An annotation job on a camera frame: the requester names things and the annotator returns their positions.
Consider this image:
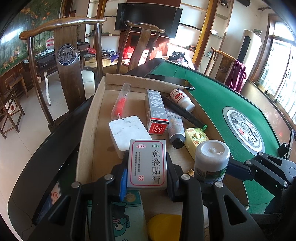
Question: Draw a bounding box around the yellow round case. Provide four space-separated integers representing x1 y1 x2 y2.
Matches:
147 214 183 241

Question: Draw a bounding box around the white power adapter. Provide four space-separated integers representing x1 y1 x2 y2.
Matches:
109 115 153 159

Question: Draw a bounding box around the wooden tv cabinet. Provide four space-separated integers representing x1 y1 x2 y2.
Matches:
129 30 169 61

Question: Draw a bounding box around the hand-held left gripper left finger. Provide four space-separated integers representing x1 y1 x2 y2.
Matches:
28 154 129 241

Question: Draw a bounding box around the black phone stand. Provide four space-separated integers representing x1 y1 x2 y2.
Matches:
277 141 290 159

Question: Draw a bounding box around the dark clothes pile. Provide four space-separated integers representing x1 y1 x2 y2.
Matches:
168 51 192 65

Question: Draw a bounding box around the low wooden table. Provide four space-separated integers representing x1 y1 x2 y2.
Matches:
83 50 130 77

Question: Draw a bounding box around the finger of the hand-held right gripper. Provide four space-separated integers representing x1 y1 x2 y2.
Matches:
227 152 290 189

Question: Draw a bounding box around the small white medicine box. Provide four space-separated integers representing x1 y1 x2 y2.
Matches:
126 139 168 190

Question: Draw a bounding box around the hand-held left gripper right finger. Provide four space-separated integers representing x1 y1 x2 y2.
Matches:
165 152 274 241

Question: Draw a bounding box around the dark wooden desk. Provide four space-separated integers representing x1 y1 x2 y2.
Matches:
22 42 90 77

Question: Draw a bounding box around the clear packet red item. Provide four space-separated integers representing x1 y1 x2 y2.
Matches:
111 83 131 120

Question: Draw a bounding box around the white bottle red label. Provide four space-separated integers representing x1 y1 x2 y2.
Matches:
169 88 195 113

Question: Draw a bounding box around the cardboard box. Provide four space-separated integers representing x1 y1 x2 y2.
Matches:
75 73 250 241

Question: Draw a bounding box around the wooden window frame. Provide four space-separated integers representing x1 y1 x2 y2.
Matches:
257 14 296 121

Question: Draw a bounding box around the tissue pack cartoon print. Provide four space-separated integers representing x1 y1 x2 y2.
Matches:
87 190 148 241

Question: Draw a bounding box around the pale yellow plastic case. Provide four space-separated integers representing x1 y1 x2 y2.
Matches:
184 127 210 160

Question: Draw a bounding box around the round table control panel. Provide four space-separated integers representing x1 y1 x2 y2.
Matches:
222 106 265 156

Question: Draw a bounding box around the grey floral hand cream tube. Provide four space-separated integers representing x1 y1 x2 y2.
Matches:
165 108 185 149

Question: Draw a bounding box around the black television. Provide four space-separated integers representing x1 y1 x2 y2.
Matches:
114 2 183 39

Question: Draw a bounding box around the white tower air conditioner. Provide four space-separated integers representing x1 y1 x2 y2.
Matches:
238 29 263 81

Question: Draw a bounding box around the black slim tube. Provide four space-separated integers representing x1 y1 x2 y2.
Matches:
161 93 208 130

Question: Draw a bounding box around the maroon cloth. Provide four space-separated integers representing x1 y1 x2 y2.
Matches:
224 60 247 93

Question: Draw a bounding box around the red and grey carton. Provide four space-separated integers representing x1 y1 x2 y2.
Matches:
144 89 169 135

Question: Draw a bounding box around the black charging cable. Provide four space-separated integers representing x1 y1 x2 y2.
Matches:
287 130 294 160

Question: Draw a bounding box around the black phone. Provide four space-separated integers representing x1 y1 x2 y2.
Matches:
148 74 196 90

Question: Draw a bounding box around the framed floral painting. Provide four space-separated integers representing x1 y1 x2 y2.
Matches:
0 0 63 76

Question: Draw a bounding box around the wooden folding chair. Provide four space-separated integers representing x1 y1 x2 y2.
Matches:
0 88 26 139

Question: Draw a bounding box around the white bottle green label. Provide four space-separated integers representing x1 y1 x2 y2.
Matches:
194 140 231 184

